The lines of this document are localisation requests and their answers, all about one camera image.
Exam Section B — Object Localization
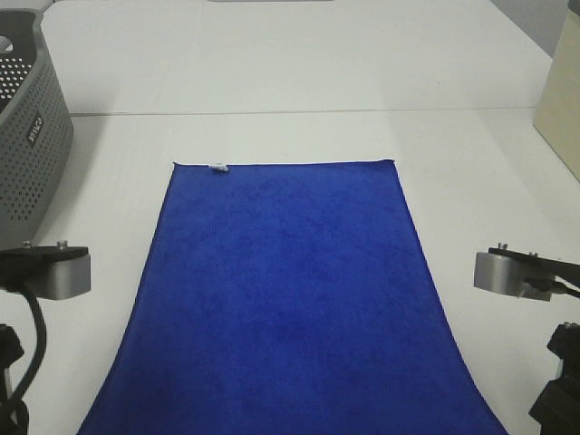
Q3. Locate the grey perforated plastic basket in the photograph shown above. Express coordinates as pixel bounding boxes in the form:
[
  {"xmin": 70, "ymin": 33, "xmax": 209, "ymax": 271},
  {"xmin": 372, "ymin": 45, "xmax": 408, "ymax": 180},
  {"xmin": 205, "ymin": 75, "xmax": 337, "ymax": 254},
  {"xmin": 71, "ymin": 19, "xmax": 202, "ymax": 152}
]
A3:
[{"xmin": 1, "ymin": 9, "xmax": 73, "ymax": 249}]

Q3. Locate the blue microfibre towel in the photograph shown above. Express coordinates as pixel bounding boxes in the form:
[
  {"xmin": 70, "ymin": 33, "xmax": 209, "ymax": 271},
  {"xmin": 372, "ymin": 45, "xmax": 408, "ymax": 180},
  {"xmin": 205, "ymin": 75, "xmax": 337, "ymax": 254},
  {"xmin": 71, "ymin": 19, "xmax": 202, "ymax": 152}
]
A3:
[{"xmin": 80, "ymin": 159, "xmax": 504, "ymax": 434}]

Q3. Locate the beige box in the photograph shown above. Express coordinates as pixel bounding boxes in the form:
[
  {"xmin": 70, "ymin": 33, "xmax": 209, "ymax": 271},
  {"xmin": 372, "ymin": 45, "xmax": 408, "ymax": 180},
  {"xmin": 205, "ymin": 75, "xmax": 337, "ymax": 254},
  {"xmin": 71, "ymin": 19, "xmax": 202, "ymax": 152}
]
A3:
[{"xmin": 533, "ymin": 1, "xmax": 579, "ymax": 178}]

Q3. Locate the left camera cable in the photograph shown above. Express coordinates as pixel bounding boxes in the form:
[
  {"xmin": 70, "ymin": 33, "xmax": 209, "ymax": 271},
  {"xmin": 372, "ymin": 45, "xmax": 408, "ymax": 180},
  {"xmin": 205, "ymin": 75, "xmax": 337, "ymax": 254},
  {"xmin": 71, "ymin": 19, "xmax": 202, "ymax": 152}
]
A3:
[{"xmin": 0, "ymin": 280, "xmax": 49, "ymax": 435}]

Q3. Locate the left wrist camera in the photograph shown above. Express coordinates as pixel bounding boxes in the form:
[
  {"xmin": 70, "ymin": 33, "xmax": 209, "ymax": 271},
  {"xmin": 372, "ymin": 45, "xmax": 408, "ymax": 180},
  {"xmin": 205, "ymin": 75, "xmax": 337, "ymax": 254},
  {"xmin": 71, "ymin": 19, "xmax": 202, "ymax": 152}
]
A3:
[{"xmin": 1, "ymin": 244, "xmax": 91, "ymax": 301}]

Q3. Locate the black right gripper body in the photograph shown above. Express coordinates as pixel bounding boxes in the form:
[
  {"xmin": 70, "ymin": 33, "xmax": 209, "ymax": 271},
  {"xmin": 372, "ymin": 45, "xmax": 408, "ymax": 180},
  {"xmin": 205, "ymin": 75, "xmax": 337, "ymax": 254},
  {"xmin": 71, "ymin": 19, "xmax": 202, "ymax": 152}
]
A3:
[{"xmin": 529, "ymin": 323, "xmax": 579, "ymax": 435}]

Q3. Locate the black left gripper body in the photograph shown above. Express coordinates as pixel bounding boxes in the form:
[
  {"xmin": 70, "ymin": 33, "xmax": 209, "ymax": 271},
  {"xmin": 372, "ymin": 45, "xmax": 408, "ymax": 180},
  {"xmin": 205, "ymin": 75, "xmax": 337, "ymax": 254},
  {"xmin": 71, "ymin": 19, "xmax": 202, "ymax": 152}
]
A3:
[{"xmin": 0, "ymin": 324, "xmax": 24, "ymax": 404}]

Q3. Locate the white towel label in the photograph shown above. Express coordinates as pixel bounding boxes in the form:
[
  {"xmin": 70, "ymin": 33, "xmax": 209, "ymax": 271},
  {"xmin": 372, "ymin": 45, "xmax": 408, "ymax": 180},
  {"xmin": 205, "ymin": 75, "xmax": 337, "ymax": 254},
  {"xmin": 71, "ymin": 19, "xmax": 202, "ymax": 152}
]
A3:
[{"xmin": 208, "ymin": 163, "xmax": 229, "ymax": 173}]

